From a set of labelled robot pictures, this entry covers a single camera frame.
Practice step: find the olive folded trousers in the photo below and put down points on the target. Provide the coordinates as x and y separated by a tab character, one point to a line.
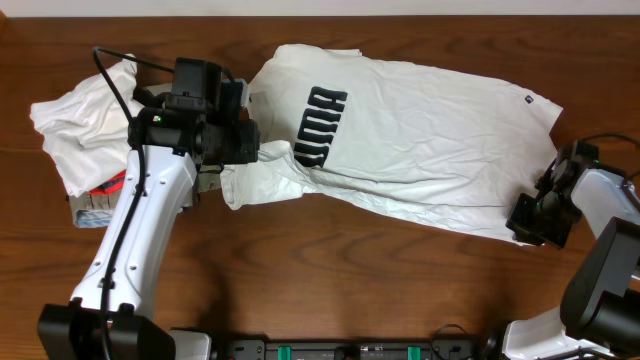
204	183

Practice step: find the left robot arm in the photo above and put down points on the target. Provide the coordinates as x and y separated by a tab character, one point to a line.
194	128

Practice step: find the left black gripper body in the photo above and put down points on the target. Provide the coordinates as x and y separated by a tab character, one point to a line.
232	144

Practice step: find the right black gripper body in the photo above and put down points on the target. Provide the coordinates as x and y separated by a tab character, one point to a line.
550	219

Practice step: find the white printed t-shirt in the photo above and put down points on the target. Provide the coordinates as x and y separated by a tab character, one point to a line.
417	143

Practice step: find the white folded shirt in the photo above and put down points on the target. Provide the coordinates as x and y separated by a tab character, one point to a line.
85	133

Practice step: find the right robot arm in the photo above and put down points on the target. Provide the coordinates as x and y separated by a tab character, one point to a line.
598	317

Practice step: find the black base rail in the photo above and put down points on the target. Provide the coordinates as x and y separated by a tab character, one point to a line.
448	347

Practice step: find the light blue folded garment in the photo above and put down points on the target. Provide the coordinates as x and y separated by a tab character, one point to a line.
92	218

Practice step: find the dark red-trimmed folded garment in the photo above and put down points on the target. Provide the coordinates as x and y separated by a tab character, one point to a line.
111	186

